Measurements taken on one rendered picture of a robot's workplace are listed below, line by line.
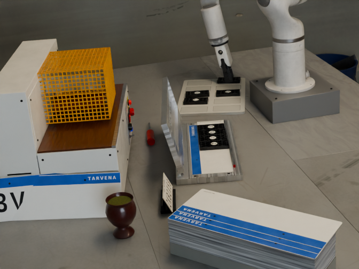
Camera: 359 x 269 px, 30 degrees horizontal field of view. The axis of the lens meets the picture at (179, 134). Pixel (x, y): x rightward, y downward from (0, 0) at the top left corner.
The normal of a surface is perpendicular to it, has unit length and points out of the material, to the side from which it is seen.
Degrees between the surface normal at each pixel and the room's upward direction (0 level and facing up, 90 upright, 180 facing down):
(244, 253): 90
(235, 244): 90
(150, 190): 0
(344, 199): 0
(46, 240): 0
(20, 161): 90
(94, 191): 69
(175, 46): 90
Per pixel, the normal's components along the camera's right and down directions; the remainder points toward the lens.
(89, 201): -0.08, 0.05
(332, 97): 0.22, 0.37
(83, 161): 0.01, 0.40
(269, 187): -0.07, -0.91
